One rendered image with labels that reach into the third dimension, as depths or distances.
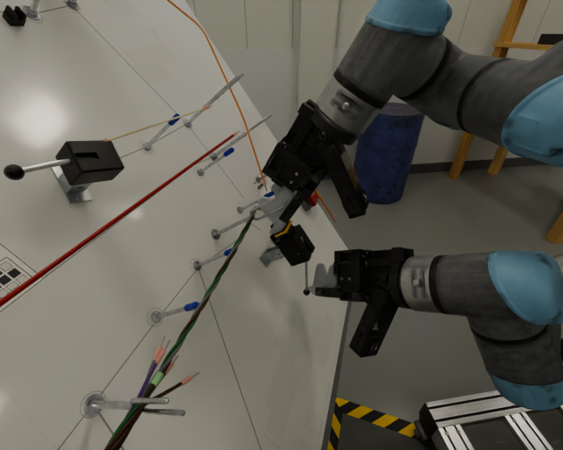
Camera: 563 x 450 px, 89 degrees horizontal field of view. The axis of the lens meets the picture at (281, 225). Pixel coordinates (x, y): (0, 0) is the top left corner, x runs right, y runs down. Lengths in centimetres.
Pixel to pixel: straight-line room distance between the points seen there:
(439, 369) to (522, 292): 151
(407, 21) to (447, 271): 27
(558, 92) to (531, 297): 18
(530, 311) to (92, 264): 45
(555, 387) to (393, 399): 126
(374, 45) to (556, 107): 17
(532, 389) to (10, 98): 66
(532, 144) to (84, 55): 53
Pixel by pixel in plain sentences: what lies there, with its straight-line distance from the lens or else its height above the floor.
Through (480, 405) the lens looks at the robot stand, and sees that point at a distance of 156.
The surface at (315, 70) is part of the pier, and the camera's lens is 295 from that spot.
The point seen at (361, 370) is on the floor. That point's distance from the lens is 171.
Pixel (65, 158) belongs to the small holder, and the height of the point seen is 137.
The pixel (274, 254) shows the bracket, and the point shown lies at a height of 112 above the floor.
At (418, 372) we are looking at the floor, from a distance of 180.
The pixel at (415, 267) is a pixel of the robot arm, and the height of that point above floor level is 121.
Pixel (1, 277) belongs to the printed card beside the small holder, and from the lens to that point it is 36.
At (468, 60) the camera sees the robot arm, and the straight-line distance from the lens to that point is 41.
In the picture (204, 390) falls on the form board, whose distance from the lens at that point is 43.
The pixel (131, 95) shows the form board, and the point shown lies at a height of 138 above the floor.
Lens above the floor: 147
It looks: 35 degrees down
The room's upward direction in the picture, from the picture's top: straight up
